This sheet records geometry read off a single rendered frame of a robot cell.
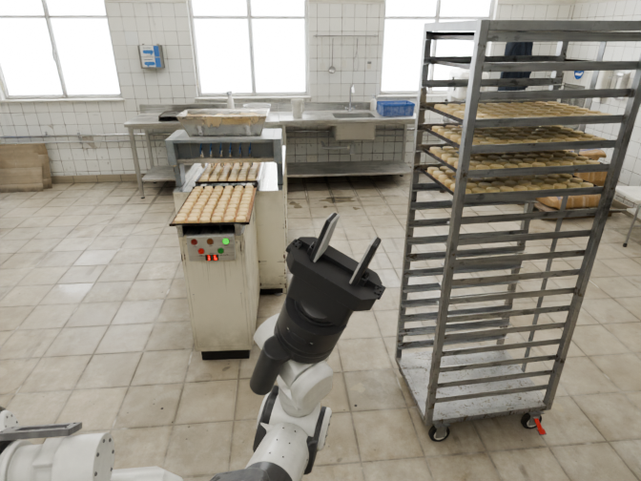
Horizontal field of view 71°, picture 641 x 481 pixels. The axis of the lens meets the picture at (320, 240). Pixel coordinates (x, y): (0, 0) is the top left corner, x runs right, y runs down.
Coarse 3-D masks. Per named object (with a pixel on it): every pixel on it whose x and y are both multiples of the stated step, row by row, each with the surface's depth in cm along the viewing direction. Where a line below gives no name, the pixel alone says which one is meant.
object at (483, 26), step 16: (480, 32) 138; (480, 48) 140; (480, 64) 142; (480, 80) 144; (464, 128) 152; (464, 144) 152; (464, 160) 155; (464, 176) 157; (464, 192) 160; (448, 240) 170; (448, 256) 170; (448, 272) 173; (448, 288) 177; (448, 304) 180; (432, 368) 195; (432, 384) 197; (432, 400) 201; (432, 416) 206
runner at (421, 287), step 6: (432, 282) 229; (438, 282) 230; (486, 282) 235; (492, 282) 235; (498, 282) 235; (504, 282) 235; (510, 282) 235; (516, 282) 235; (408, 288) 228; (414, 288) 229; (420, 288) 229; (426, 288) 229; (432, 288) 229; (438, 288) 229
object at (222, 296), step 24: (240, 240) 233; (192, 264) 237; (216, 264) 238; (240, 264) 239; (192, 288) 243; (216, 288) 244; (240, 288) 245; (192, 312) 250; (216, 312) 251; (240, 312) 252; (216, 336) 257; (240, 336) 258
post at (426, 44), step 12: (420, 72) 186; (420, 84) 187; (420, 96) 188; (420, 120) 193; (420, 132) 195; (420, 156) 199; (408, 204) 211; (408, 216) 212; (408, 228) 214; (408, 252) 220; (408, 264) 223; (396, 348) 246
